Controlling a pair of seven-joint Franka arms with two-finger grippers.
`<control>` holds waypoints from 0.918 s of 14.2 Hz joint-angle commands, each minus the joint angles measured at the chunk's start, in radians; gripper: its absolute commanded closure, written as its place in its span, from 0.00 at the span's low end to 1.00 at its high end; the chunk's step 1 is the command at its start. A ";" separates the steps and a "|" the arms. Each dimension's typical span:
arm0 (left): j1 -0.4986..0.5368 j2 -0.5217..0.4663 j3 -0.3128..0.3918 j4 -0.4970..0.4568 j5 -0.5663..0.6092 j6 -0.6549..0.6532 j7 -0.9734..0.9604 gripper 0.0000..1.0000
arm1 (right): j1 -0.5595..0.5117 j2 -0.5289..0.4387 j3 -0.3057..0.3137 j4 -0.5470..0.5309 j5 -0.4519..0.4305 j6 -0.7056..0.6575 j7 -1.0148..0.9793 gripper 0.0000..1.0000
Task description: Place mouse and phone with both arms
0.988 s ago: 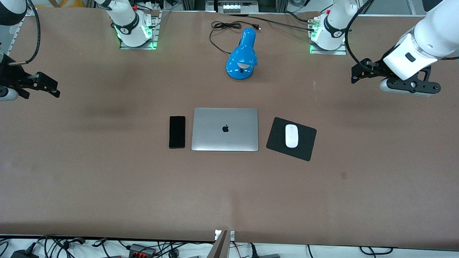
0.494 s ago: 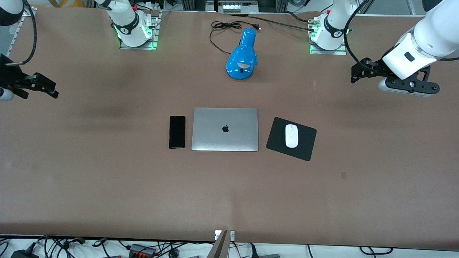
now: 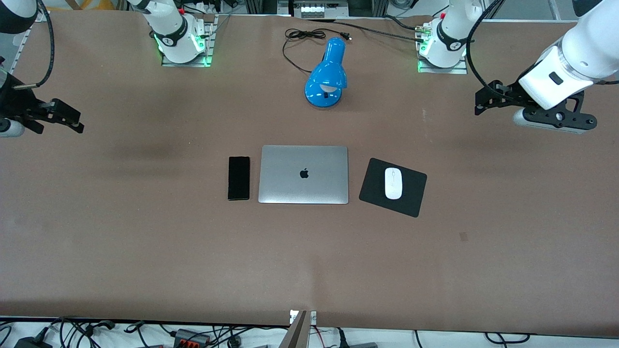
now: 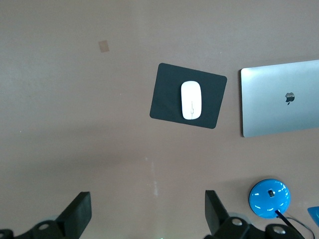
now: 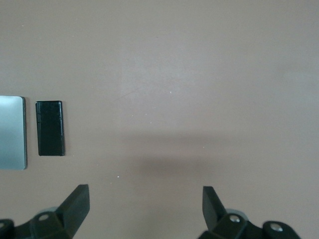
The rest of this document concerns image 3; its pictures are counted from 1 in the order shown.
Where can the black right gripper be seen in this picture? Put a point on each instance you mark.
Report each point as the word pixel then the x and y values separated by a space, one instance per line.
pixel 14 102

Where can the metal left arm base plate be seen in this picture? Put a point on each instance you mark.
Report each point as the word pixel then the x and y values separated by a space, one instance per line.
pixel 449 70

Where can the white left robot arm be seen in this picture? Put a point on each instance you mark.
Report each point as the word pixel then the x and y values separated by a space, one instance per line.
pixel 452 34

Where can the white power strip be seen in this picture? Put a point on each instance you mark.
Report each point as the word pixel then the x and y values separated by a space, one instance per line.
pixel 316 10

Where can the black orange connector block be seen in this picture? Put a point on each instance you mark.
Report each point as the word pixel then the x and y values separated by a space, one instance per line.
pixel 191 340

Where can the black power adapter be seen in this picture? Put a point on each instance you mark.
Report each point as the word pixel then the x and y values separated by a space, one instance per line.
pixel 31 344

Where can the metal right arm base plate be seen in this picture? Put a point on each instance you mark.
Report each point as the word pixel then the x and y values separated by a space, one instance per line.
pixel 209 48

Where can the white computer mouse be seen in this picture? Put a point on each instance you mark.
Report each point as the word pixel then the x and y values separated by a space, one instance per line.
pixel 393 183

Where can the black phone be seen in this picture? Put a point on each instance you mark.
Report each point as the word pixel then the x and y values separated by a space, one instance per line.
pixel 239 179

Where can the black mouse pad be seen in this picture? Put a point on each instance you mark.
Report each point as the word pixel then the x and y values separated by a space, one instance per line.
pixel 372 193

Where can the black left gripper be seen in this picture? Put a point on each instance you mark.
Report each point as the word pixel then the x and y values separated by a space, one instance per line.
pixel 508 94

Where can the black left camera bracket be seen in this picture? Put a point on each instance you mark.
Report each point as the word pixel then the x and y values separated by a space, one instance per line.
pixel 563 117

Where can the blue desk lamp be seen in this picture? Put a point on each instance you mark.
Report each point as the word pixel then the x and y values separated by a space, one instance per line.
pixel 329 72

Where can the silver laptop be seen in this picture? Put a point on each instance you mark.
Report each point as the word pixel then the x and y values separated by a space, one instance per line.
pixel 290 183

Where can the grey aluminium bar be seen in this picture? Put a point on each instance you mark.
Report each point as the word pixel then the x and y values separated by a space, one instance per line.
pixel 296 336

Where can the perforated metal table rail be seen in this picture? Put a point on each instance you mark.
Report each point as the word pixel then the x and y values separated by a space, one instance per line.
pixel 21 48

